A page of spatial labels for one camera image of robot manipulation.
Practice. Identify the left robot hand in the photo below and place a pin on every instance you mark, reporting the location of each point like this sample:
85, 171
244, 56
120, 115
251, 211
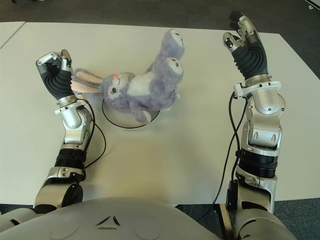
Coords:
57, 80

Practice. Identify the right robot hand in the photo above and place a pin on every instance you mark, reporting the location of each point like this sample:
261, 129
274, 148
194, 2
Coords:
252, 60

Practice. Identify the purple plush bunny doll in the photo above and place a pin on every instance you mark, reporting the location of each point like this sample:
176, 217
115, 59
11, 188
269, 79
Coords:
150, 92

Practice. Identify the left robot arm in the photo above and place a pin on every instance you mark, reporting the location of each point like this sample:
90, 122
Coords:
72, 120

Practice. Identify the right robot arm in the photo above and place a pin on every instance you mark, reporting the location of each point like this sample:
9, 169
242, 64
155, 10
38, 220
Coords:
265, 112

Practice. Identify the white plate black rim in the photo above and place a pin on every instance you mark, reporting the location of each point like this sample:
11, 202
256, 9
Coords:
122, 121

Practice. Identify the white floor marker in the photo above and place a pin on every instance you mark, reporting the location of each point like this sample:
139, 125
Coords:
310, 6

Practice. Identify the black adapter box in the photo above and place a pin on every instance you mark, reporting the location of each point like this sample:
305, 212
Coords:
232, 195

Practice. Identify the grey robot torso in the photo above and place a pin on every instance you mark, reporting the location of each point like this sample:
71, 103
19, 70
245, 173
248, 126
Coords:
112, 225

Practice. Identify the metal table leg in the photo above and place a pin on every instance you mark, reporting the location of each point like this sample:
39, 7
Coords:
227, 222

